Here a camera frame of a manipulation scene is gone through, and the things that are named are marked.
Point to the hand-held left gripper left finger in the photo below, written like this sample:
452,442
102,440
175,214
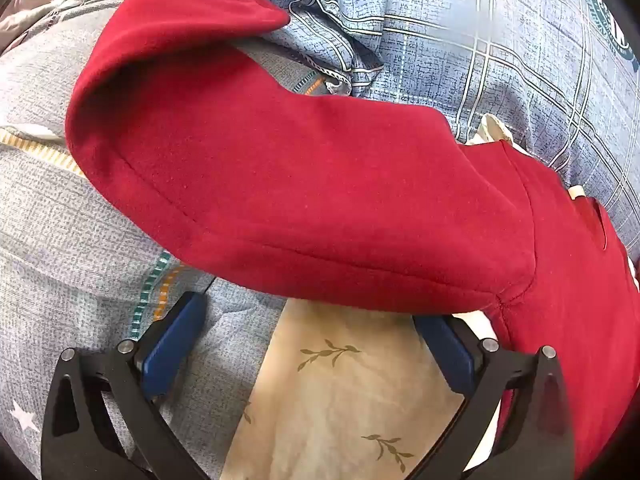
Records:
170,345

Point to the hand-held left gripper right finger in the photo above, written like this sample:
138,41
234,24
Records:
447,355

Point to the cream leaf-print cloth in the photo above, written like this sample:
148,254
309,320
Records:
340,410

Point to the blue plaid shirt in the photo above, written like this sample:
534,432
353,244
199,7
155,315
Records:
450,35

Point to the red garment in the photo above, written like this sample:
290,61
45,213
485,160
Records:
300,175

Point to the grey plaid bedsheet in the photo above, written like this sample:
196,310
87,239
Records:
60,240

